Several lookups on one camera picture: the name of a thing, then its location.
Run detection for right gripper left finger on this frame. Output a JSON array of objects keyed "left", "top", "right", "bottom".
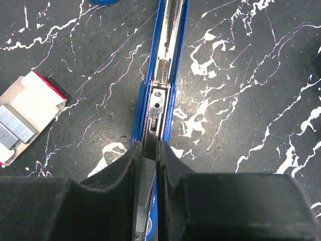
[{"left": 1, "top": 142, "right": 142, "bottom": 240}]

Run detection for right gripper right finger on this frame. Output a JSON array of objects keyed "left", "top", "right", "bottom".
[{"left": 156, "top": 141, "right": 320, "bottom": 240}]

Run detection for staple tray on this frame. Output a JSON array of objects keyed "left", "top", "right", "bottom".
[{"left": 1, "top": 71, "right": 67, "bottom": 166}]

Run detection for staples strip in box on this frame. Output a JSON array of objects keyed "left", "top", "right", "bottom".
[{"left": 1, "top": 104, "right": 39, "bottom": 151}]

